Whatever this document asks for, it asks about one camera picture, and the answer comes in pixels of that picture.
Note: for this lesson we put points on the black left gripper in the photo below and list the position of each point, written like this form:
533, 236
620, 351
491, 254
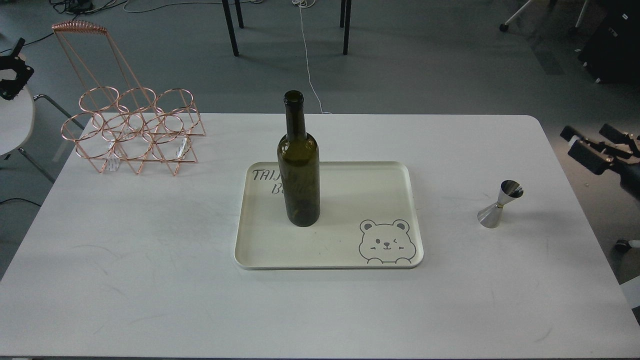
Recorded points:
15, 73

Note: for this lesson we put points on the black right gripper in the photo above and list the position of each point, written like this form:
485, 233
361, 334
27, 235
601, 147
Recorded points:
601, 156

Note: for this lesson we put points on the steel double jigger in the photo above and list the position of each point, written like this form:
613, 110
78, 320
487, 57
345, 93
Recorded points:
491, 216

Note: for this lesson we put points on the dark green wine bottle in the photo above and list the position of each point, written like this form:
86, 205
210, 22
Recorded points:
299, 164

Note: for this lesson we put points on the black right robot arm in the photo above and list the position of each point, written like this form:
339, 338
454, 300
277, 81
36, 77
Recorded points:
629, 184

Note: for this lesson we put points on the black table legs left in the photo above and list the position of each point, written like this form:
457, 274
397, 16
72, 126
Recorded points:
226, 8

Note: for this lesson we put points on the black table legs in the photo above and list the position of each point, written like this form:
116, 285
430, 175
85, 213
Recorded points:
226, 8
344, 23

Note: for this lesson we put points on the cream bear serving tray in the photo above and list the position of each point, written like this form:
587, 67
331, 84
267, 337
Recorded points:
367, 220

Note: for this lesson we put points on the black table legs right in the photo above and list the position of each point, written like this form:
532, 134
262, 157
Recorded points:
344, 23

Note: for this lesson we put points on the rose gold wire bottle rack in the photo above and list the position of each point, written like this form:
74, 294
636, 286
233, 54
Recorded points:
131, 124

